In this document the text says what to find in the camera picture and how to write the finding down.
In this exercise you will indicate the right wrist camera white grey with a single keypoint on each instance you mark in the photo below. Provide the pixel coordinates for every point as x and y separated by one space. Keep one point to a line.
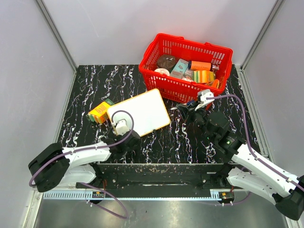
205 97

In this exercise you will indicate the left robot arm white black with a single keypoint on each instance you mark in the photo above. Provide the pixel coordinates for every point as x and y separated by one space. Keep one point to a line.
57 165

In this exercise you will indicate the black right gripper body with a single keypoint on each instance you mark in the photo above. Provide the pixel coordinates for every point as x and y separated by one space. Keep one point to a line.
198 117

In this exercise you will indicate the pink white round item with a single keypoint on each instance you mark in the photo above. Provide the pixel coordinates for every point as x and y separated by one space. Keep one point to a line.
162 71

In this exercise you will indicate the white board yellow frame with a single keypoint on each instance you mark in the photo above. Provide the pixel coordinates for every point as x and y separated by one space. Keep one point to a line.
146 112

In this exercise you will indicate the orange bottle blue cap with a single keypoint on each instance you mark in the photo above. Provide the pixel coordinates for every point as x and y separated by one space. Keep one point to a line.
196 65

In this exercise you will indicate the white marker blue cap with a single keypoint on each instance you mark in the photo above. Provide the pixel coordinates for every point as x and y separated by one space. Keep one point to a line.
184 105

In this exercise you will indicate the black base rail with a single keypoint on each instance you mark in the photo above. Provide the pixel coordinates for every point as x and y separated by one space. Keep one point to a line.
161 180

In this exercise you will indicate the teal white small box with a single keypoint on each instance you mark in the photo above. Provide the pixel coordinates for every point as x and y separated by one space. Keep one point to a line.
179 69

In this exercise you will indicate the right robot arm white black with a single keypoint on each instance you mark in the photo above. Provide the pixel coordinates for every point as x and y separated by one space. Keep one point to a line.
244 167

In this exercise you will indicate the orange green sponge pack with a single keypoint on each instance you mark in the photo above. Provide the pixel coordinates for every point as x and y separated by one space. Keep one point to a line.
99 114

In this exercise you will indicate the striped sponge pack in basket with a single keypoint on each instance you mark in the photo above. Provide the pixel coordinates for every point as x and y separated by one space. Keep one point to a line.
203 76

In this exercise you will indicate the wrist camera white grey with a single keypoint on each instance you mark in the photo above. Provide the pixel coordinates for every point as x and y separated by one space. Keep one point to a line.
121 127
205 97

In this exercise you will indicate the brown round chocolate item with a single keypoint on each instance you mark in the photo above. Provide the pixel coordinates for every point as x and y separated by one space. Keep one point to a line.
166 61

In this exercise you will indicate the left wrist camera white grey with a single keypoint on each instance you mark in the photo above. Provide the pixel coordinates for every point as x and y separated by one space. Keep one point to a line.
121 127

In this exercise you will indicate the red plastic shopping basket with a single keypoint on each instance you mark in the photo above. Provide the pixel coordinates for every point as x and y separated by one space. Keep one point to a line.
176 89

